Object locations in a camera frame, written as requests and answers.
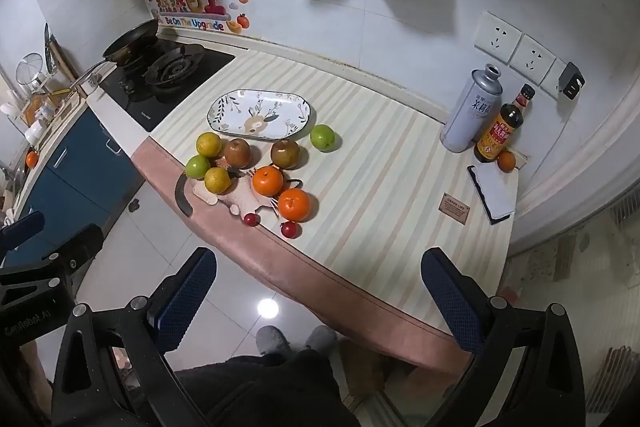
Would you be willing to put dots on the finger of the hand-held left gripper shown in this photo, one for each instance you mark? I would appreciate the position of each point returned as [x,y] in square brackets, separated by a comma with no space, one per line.
[75,244]
[22,227]

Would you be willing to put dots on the floral oval ceramic plate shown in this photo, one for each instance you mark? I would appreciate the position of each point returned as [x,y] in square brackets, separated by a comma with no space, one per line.
[262,114]

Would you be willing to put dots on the person's dark clothing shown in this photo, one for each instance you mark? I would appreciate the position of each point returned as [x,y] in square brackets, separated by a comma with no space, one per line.
[265,392]

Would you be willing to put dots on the dark sauce bottle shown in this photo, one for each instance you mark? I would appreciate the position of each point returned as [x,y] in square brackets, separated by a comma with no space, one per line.
[500,127]

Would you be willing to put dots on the kitchen knife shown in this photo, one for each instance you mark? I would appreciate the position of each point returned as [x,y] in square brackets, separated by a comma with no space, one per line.
[182,199]

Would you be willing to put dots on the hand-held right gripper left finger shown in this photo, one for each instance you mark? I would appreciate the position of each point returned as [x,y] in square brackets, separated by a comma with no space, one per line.
[187,299]

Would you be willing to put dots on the brown-red apple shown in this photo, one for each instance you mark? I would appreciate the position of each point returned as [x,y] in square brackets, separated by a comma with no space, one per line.
[285,153]
[237,152]

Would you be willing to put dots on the small orange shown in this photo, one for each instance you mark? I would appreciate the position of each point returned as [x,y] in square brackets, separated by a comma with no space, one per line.
[506,160]
[31,158]

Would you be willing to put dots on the cat-shaped mat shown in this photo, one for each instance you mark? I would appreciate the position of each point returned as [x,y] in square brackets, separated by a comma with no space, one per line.
[245,202]

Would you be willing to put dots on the colourful wall sticker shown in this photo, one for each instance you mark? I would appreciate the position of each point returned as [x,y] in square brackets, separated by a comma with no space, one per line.
[200,7]

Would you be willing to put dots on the green apple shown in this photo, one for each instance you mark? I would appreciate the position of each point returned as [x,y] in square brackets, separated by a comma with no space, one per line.
[322,137]
[197,166]

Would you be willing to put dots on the grey slipper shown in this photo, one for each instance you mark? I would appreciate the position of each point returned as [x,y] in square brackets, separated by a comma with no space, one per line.
[272,339]
[320,337]

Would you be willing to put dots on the black gas stove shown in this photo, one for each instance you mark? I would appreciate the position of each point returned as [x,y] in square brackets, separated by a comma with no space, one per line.
[167,79]

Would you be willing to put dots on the white cup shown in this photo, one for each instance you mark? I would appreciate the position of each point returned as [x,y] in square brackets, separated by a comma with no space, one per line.
[90,83]

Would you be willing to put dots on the yellow-green orange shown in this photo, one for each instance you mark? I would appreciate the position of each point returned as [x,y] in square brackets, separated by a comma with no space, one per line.
[217,180]
[209,144]

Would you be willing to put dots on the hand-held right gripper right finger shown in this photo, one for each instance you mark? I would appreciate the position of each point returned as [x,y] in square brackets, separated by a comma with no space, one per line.
[450,302]

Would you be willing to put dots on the small red fruit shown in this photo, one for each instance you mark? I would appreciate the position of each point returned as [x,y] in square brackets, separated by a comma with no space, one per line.
[250,220]
[290,229]

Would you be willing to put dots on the black frying pan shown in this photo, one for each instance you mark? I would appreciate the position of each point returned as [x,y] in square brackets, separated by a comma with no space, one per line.
[127,42]

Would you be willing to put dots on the white notebook black cover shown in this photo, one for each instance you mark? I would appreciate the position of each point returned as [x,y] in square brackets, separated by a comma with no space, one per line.
[492,194]

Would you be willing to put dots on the black plug adapter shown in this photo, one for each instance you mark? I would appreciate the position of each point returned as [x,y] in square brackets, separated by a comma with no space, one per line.
[570,79]

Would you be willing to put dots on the white wall socket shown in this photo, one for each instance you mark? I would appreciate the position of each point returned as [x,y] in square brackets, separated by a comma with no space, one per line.
[495,37]
[552,79]
[534,58]

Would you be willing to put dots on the bright orange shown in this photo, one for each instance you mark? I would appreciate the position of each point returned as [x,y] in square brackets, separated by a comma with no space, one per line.
[267,181]
[294,204]

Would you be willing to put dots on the metal dish rack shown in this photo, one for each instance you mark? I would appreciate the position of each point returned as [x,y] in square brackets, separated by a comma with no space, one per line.
[35,79]

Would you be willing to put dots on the grey metal can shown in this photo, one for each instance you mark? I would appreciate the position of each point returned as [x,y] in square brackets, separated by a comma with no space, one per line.
[470,109]

